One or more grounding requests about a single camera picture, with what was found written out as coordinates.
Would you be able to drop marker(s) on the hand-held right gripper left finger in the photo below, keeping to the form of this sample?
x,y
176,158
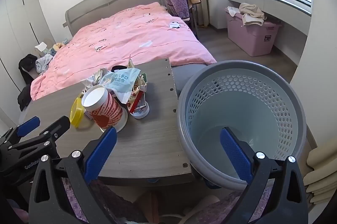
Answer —
x,y
101,150

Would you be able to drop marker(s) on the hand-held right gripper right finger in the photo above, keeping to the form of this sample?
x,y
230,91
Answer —
x,y
234,153

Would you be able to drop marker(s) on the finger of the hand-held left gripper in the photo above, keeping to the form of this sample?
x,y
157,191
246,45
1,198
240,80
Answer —
x,y
29,124
60,124

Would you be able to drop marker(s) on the yellow plastic lid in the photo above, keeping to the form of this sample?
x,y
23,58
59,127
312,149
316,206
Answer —
x,y
76,113

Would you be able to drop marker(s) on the red printed paper cup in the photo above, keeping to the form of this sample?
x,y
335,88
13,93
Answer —
x,y
105,110

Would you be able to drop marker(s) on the white paper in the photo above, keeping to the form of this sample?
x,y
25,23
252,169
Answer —
x,y
92,80

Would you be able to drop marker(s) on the grey perforated waste basket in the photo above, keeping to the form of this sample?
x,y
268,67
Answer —
x,y
237,97

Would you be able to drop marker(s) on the red strawberry snack wrapper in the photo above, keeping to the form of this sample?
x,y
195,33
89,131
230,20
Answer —
x,y
135,97

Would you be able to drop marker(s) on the light blue wet wipes packet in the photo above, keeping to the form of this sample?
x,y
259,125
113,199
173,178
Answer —
x,y
123,82

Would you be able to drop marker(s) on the black hair band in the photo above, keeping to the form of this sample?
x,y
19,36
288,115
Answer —
x,y
115,66

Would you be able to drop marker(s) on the beige pointed snack wrapper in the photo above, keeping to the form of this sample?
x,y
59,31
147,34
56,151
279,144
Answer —
x,y
131,64

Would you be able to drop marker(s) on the black clothing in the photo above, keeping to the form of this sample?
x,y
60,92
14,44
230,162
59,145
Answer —
x,y
25,97
27,63

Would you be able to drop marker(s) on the pale blue clothes pile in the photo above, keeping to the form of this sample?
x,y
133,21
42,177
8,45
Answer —
x,y
44,63

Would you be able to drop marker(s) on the cardboard box with white paper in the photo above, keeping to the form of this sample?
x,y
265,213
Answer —
x,y
40,47

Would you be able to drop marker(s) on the yellow plush toy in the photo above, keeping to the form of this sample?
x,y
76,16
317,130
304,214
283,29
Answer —
x,y
59,45

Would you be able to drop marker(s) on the white wardrobe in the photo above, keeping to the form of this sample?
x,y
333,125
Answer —
x,y
15,16

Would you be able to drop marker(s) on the pink storage box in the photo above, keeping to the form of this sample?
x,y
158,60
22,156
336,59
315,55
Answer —
x,y
252,37

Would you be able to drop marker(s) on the black metal chair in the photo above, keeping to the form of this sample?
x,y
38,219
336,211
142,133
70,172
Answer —
x,y
194,18

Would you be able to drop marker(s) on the beige cloth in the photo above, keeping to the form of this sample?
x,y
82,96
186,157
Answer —
x,y
252,13

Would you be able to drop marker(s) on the white cloth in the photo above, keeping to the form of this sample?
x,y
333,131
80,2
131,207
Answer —
x,y
233,11

